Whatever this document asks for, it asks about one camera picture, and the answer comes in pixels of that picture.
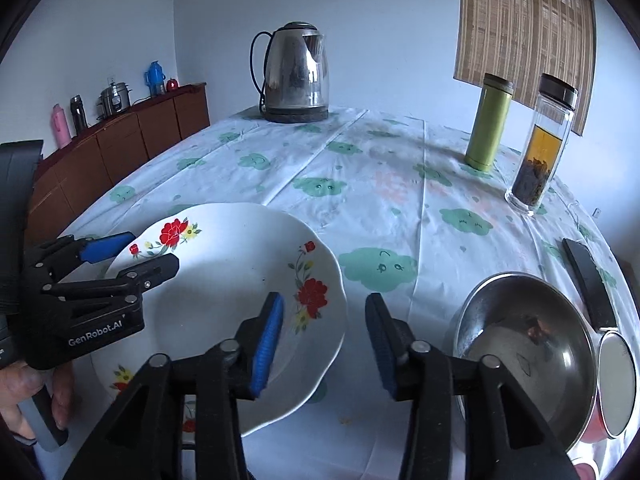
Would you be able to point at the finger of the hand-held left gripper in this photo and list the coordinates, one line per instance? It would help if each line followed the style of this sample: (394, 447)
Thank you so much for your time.
(150, 270)
(105, 247)

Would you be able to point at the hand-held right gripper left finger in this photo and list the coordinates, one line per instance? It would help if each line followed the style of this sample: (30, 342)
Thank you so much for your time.
(267, 345)

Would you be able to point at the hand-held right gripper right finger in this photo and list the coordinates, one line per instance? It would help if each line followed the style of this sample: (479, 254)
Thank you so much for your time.
(380, 345)

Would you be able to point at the red flower white plate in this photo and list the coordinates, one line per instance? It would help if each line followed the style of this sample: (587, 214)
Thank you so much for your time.
(220, 280)

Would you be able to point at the large red steel bowl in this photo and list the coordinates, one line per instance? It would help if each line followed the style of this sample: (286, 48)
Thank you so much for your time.
(525, 360)

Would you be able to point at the small red steel bowl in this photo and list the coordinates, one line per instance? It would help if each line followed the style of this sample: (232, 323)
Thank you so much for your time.
(617, 385)

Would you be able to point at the red plastic cup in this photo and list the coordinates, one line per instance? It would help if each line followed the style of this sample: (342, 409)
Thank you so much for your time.
(586, 470)

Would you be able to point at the person's left hand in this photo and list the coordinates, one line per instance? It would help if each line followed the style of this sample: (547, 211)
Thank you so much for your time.
(60, 395)

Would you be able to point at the brown wooden sideboard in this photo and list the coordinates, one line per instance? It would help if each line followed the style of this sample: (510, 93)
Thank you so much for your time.
(120, 150)

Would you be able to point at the pink thermos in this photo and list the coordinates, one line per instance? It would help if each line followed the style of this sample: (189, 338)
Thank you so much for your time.
(61, 127)

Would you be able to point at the black thermos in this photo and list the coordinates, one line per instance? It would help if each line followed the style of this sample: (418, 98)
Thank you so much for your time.
(78, 116)

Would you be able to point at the steel cooking pot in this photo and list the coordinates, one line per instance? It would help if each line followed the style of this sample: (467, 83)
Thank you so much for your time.
(115, 100)

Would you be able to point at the red apple ornament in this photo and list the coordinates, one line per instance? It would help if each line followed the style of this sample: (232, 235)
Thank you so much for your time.
(172, 85)

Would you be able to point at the blue jug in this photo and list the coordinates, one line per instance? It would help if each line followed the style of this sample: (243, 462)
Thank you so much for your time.
(155, 79)

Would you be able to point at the black kettle base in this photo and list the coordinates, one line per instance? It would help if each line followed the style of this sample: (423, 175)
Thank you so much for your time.
(295, 116)

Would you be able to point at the black phone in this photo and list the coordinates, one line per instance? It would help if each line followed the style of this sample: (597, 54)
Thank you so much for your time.
(589, 285)

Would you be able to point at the green thermos flask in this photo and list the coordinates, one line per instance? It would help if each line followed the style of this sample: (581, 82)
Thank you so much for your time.
(487, 125)

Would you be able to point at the glass tea bottle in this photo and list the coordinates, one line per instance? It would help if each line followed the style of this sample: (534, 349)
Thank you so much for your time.
(542, 160)

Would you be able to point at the steel electric kettle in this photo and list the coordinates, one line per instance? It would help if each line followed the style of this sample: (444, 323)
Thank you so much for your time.
(295, 70)

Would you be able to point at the bamboo window blind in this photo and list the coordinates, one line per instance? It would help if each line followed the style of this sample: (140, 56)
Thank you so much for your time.
(525, 30)

